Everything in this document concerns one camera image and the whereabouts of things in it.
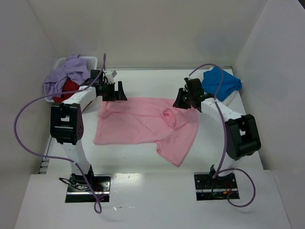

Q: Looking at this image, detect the pink t shirt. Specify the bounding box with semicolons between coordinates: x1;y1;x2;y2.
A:
94;97;199;167

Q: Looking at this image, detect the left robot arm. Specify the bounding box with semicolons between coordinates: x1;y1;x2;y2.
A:
51;70;127;182

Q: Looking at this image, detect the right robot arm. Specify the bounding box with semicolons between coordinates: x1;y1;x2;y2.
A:
173;78;261;179

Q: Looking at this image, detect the blue folded t shirt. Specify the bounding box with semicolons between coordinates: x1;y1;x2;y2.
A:
202;67;242;102

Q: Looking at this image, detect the white laundry basket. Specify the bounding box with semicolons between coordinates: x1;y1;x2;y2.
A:
44;55;99;104

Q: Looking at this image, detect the red t shirt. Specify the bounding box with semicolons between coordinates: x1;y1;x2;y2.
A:
52;80;93;110

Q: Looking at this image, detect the purple t shirt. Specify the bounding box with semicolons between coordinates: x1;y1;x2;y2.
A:
43;54;94;101

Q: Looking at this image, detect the white folded t shirt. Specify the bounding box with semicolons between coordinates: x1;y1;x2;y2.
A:
222;91;242;108

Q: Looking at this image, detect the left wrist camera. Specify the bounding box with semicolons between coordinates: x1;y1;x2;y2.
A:
103;70;117;83

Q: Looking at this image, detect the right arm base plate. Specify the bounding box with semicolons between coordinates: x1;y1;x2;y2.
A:
194;173;240;201

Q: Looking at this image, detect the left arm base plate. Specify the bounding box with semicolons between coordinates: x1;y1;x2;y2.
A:
59;174;111;203

